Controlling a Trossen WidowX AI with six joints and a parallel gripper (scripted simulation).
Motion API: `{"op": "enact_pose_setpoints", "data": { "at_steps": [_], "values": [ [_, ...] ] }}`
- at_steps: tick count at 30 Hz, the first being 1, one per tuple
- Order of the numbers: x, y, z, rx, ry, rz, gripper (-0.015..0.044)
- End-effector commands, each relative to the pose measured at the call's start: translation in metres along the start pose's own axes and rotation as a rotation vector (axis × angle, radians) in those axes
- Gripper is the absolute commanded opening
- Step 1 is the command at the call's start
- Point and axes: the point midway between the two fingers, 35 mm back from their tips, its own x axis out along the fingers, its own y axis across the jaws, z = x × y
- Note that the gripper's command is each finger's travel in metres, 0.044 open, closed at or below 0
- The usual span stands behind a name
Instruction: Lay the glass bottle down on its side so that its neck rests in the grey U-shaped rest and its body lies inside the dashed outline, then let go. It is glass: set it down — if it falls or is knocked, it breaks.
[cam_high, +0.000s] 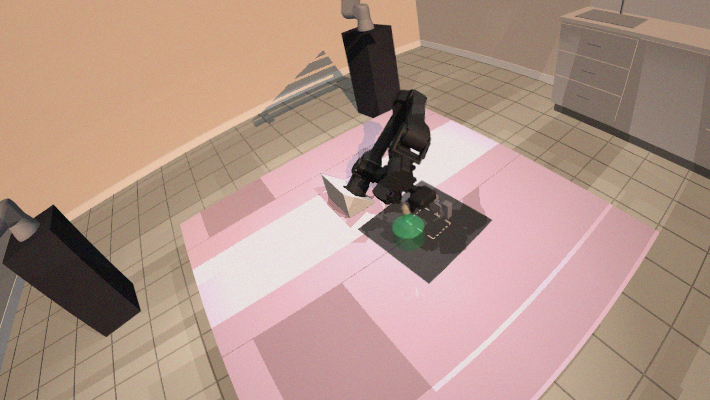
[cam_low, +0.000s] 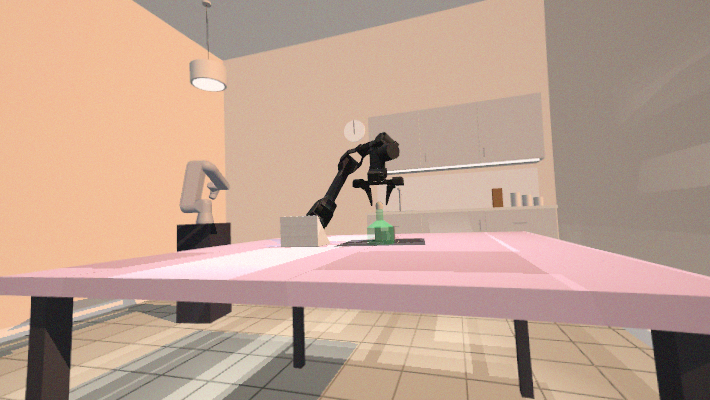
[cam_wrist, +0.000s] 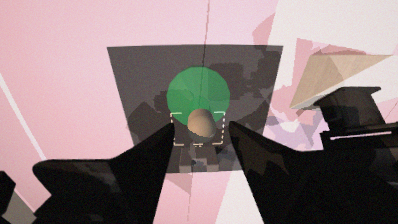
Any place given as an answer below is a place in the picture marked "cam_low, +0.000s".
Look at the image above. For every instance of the green glass bottle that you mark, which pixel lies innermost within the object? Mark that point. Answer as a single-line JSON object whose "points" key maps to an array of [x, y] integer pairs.
{"points": [[380, 232]]}

